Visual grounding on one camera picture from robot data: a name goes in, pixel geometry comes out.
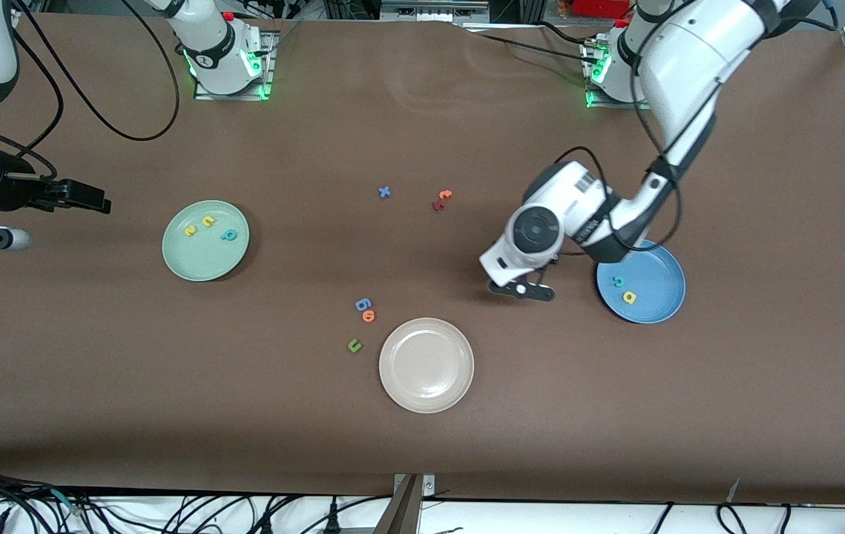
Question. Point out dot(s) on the white tape scrap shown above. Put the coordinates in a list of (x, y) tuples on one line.
[(734, 493)]

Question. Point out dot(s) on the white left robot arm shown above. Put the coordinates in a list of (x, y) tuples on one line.
[(696, 52)]

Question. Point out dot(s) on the black power plug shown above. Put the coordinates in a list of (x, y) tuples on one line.
[(332, 519)]

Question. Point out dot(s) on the brown table cover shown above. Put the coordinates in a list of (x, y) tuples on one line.
[(422, 445)]

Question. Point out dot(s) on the red box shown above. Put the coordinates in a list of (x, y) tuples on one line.
[(600, 7)]

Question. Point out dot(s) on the blue plate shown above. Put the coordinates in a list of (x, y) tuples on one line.
[(656, 293)]

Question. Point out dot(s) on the green plate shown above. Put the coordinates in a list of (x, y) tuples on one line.
[(205, 256)]

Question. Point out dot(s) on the grey metal rack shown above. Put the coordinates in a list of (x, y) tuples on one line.
[(433, 9)]

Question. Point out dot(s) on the blue letter g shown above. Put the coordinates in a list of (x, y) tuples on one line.
[(357, 304)]

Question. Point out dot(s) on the metal corner bracket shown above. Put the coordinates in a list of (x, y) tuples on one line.
[(14, 18)]

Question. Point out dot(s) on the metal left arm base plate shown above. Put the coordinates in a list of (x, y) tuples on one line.
[(615, 105)]

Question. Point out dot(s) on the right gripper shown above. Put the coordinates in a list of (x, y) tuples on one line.
[(19, 190)]

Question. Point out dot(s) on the teal letter p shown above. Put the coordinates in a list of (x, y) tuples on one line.
[(226, 236)]

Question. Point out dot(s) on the small metal bracket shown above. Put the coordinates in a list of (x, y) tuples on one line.
[(428, 486)]

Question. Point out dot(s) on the aluminium profile bar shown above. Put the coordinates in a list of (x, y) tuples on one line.
[(403, 512)]

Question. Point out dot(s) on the beige plate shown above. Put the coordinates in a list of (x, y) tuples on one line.
[(426, 365)]

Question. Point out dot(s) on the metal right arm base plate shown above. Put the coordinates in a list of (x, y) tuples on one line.
[(268, 67)]

